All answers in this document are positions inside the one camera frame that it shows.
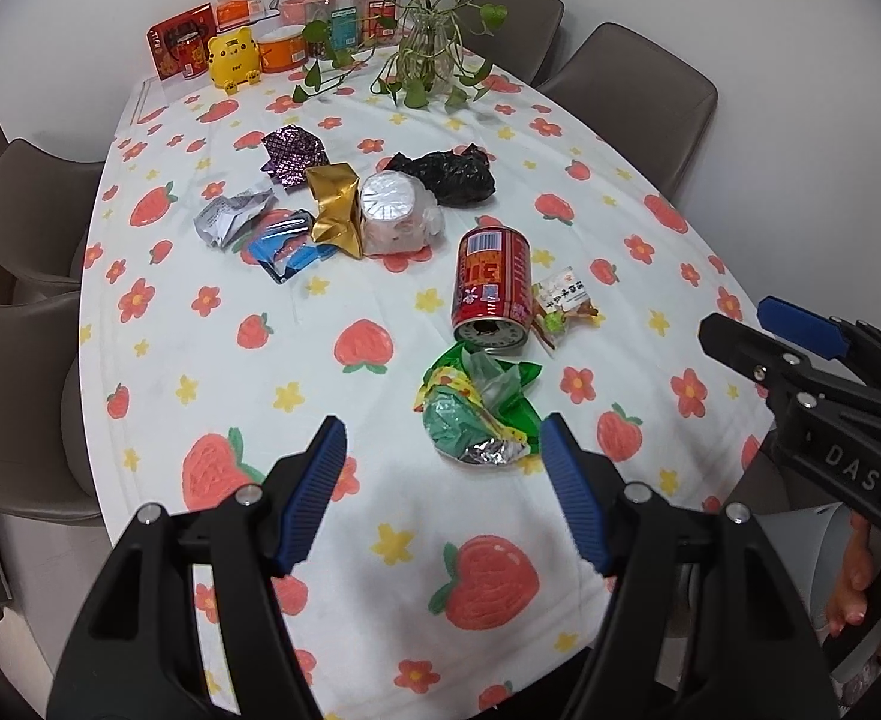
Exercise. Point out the glass vase with green plant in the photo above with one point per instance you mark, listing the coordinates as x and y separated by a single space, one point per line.
425 52

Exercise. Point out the yellow bear toy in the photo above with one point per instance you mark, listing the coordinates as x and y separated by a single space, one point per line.
232 56

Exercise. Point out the red drink can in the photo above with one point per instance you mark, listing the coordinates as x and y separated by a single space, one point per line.
489 277

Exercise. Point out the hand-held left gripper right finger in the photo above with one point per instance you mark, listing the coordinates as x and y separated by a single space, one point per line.
571 495

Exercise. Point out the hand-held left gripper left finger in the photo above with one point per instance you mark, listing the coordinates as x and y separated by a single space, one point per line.
313 495

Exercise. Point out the orange round tin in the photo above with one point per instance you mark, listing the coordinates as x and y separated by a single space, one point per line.
283 52

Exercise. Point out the red gift box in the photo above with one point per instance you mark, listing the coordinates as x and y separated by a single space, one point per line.
178 41

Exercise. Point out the blue torn wrapper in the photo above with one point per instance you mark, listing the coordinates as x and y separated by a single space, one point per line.
283 251

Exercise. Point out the small white snack wrapper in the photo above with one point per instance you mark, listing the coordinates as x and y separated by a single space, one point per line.
560 292

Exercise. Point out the gold foil wrapper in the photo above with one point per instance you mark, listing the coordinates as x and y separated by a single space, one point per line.
335 210

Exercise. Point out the green snack bag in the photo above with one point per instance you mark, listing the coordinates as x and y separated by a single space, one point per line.
455 427

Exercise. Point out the clear jar with gold lid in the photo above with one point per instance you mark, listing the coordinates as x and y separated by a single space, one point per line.
331 19
375 11

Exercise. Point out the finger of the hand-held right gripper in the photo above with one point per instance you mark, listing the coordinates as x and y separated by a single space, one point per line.
800 322
740 349

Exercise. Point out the strawberry print tablecloth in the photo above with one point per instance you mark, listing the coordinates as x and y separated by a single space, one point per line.
380 405

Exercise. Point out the black plastic bag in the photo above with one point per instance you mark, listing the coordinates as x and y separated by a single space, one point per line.
448 176

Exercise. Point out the white cup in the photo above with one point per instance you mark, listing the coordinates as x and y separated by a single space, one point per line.
388 202

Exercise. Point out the purple foil wrapper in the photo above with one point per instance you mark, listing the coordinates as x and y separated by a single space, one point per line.
290 154

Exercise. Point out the orange box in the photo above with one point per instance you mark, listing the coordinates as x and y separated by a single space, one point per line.
238 11

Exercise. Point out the silver wrapper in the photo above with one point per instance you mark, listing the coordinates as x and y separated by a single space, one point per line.
226 217

